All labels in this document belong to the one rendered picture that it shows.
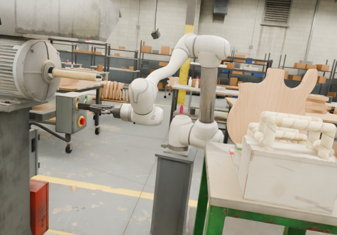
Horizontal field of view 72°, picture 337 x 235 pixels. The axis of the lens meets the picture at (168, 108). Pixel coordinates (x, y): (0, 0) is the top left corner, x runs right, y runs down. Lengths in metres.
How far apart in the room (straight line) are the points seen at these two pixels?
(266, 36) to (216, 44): 11.06
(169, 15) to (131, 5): 1.97
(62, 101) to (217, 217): 0.91
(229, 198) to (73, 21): 0.77
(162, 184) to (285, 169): 1.11
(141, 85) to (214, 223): 0.59
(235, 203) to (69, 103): 0.90
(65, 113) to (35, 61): 0.37
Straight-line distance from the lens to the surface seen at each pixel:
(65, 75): 1.04
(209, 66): 1.42
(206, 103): 1.50
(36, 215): 1.53
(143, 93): 0.98
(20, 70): 1.01
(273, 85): 1.13
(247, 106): 1.12
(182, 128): 1.63
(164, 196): 1.82
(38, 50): 1.05
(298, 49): 12.83
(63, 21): 0.88
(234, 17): 12.24
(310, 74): 1.18
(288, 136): 0.98
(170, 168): 1.70
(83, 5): 0.86
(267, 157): 0.80
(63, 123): 1.33
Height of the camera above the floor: 1.34
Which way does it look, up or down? 11 degrees down
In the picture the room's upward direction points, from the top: 6 degrees clockwise
